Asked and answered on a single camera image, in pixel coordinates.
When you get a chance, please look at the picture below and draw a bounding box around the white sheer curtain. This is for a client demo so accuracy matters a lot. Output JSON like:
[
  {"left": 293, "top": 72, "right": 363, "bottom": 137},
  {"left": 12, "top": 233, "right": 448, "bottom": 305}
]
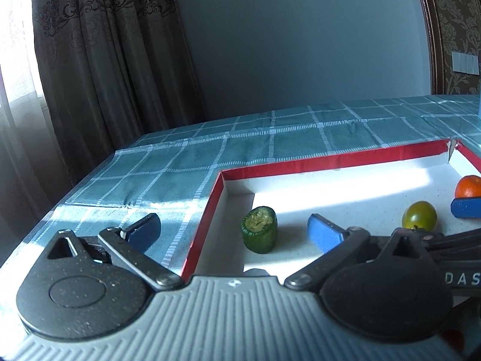
[{"left": 0, "top": 0, "right": 57, "bottom": 230}]

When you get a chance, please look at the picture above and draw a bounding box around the red tomato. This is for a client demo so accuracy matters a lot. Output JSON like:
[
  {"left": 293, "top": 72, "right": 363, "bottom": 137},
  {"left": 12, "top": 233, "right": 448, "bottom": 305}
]
[{"left": 441, "top": 330, "right": 466, "bottom": 352}]

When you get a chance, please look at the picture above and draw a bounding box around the white wall switch panel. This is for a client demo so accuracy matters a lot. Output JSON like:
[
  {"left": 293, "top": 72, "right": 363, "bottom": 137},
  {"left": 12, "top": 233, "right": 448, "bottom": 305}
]
[{"left": 452, "top": 51, "right": 480, "bottom": 75}]

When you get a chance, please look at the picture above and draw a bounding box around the red shallow cardboard box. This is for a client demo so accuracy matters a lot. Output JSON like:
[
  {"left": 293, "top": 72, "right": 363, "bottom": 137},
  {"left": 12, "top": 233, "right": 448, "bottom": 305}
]
[{"left": 181, "top": 138, "right": 481, "bottom": 277}]

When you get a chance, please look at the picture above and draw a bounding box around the brown patterned curtain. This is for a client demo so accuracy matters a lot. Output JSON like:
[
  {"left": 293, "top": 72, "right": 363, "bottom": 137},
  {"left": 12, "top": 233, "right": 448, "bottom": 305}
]
[{"left": 32, "top": 0, "right": 207, "bottom": 211}]

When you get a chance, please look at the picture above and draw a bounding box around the green tomato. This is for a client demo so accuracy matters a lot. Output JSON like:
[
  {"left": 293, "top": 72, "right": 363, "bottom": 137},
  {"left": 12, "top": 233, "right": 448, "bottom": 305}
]
[{"left": 402, "top": 201, "right": 438, "bottom": 231}]

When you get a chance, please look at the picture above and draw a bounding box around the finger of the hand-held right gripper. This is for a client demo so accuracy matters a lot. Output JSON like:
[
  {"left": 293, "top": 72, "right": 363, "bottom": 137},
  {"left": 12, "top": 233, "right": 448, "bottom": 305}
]
[
  {"left": 415, "top": 230, "right": 481, "bottom": 258},
  {"left": 450, "top": 196, "right": 481, "bottom": 220}
]

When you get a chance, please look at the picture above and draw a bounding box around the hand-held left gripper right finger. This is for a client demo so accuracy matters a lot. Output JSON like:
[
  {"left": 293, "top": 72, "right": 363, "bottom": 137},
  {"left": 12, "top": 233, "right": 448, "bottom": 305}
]
[{"left": 283, "top": 214, "right": 426, "bottom": 292}]

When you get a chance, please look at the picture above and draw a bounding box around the green bell pepper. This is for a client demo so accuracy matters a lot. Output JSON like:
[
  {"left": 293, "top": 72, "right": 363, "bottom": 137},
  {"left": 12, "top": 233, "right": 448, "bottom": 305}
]
[{"left": 240, "top": 206, "right": 278, "bottom": 254}]

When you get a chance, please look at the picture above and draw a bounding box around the orange mandarin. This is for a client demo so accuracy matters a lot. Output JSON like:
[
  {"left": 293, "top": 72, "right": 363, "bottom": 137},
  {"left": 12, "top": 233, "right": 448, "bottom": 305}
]
[{"left": 455, "top": 175, "right": 481, "bottom": 199}]

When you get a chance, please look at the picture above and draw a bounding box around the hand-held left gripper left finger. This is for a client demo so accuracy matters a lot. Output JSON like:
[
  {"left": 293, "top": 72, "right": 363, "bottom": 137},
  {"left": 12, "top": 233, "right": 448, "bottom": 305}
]
[{"left": 44, "top": 213, "right": 185, "bottom": 291}]

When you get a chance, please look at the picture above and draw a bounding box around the dark wooden wall moulding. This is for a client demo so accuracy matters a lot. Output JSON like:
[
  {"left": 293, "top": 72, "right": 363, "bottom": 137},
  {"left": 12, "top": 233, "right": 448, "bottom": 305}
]
[{"left": 412, "top": 0, "right": 449, "bottom": 96}]

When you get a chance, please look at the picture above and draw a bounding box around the teal checked tablecloth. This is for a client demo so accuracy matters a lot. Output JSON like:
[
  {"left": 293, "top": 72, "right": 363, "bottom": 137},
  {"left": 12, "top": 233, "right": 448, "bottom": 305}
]
[{"left": 0, "top": 94, "right": 481, "bottom": 282}]

